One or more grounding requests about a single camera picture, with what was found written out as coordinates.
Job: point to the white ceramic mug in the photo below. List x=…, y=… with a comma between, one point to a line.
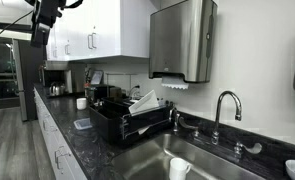
x=178, y=169

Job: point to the small white cup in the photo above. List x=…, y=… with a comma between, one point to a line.
x=81, y=103

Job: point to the stainless steel sink basin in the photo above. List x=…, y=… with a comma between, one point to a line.
x=154, y=160

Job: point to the white square plate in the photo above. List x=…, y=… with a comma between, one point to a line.
x=149, y=101

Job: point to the black dish drying rack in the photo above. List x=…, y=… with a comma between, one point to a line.
x=115, y=124

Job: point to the framed picture on counter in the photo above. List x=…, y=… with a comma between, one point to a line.
x=97, y=77

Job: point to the steel paper towel dispenser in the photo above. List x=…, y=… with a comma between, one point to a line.
x=182, y=41

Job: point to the chrome gooseneck faucet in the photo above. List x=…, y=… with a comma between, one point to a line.
x=238, y=114

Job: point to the steel kettle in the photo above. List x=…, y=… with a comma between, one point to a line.
x=57, y=88

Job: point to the black coffee machine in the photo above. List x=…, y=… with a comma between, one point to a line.
x=63, y=76

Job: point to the white lower cabinets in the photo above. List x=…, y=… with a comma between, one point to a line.
x=64, y=163

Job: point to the stainless steel refrigerator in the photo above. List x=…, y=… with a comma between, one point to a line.
x=27, y=61

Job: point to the chrome left faucet handle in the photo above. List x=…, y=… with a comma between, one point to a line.
x=177, y=119

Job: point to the chrome faucet handle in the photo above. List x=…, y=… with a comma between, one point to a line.
x=239, y=147
x=177, y=119

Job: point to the chrome right faucet handle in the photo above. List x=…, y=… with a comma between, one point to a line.
x=239, y=147

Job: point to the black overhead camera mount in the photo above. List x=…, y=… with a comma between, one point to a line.
x=43, y=18

